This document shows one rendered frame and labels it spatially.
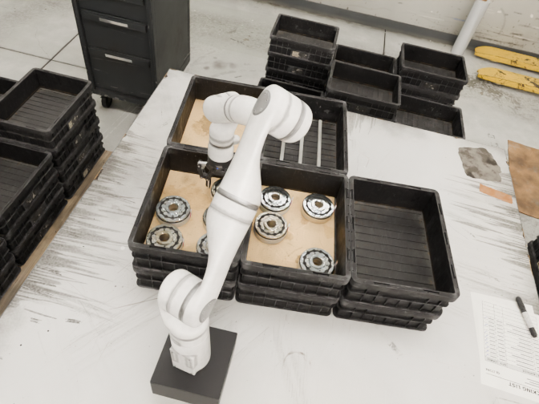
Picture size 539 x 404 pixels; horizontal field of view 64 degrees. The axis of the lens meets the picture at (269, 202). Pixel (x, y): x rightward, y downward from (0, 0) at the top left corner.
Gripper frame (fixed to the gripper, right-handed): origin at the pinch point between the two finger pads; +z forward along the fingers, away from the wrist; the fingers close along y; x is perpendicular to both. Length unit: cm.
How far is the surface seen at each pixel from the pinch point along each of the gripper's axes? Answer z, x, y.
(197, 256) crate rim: -6.1, -31.2, 0.7
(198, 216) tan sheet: 4.0, -10.8, -3.9
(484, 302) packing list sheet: 17, -14, 93
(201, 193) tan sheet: 4.0, -1.2, -5.2
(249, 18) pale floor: 89, 281, -27
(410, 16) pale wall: 73, 310, 116
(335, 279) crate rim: -5.9, -30.3, 37.5
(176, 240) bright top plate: 0.7, -22.8, -7.3
